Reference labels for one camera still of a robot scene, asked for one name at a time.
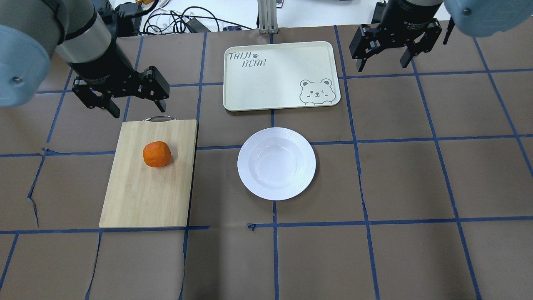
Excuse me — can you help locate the aluminium profile post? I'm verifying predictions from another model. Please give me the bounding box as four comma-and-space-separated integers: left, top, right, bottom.
257, 0, 279, 34

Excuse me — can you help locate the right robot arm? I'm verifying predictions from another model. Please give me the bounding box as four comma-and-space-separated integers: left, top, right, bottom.
349, 0, 533, 72

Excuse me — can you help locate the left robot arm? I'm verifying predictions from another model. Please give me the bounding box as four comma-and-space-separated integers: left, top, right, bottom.
0, 0, 169, 118

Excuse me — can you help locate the bamboo cutting board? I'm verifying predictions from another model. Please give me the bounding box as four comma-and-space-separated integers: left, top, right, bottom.
99, 120, 198, 228

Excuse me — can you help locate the black power adapter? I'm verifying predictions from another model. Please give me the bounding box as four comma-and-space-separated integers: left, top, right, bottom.
185, 18, 211, 33

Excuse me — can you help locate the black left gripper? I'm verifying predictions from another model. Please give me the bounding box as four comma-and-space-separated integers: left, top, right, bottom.
68, 40, 170, 118

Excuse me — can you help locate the white round plate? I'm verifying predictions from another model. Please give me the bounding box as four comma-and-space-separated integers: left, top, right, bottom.
237, 127, 317, 201

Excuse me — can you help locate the orange fruit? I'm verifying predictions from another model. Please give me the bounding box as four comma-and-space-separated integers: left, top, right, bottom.
142, 141, 172, 168

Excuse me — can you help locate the cream bear tray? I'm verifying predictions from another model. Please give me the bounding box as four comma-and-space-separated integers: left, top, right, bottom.
222, 40, 341, 112

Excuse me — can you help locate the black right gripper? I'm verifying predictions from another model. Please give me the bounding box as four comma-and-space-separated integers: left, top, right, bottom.
349, 0, 442, 72

